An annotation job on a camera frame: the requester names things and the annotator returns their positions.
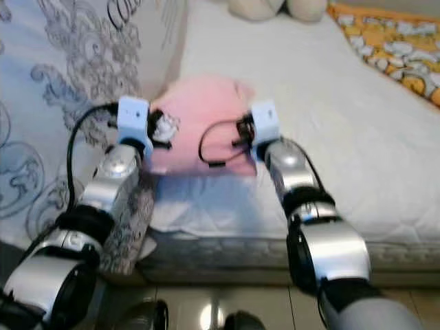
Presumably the yellow cartoon print blanket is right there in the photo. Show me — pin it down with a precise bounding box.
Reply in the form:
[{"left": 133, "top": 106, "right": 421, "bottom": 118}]
[{"left": 327, "top": 2, "right": 440, "bottom": 107}]

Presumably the white bed mattress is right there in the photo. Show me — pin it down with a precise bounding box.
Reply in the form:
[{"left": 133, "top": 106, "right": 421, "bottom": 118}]
[{"left": 144, "top": 0, "right": 440, "bottom": 276}]

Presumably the black robot right foot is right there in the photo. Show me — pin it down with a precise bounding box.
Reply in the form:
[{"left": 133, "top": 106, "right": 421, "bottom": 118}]
[{"left": 223, "top": 311, "right": 276, "bottom": 330}]

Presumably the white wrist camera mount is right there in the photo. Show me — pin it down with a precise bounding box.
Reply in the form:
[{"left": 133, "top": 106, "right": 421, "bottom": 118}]
[
  {"left": 250, "top": 100, "right": 281, "bottom": 144},
  {"left": 117, "top": 96, "right": 152, "bottom": 149}
]

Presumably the black robot foot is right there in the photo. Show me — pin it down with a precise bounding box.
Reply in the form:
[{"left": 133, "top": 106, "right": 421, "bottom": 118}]
[
  {"left": 110, "top": 299, "right": 169, "bottom": 330},
  {"left": 223, "top": 311, "right": 276, "bottom": 330}
]

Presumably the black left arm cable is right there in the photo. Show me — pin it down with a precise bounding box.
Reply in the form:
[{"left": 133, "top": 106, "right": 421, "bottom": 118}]
[{"left": 67, "top": 103, "right": 121, "bottom": 207}]

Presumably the white quilt with grey swirls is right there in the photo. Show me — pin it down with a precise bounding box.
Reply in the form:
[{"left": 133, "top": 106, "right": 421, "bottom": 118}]
[{"left": 0, "top": 0, "right": 190, "bottom": 276}]

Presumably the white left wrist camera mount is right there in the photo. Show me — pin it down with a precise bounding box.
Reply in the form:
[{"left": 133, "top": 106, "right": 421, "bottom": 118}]
[{"left": 117, "top": 96, "right": 152, "bottom": 149}]

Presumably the black robot left foot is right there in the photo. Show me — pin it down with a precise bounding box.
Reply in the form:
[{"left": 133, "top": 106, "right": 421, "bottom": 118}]
[{"left": 110, "top": 299, "right": 169, "bottom": 330}]

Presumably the pink pillow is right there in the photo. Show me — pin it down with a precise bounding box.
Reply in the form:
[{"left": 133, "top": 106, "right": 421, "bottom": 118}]
[{"left": 148, "top": 74, "right": 256, "bottom": 176}]

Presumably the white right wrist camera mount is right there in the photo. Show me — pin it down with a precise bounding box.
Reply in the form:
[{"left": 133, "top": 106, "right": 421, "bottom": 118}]
[{"left": 250, "top": 100, "right": 281, "bottom": 144}]

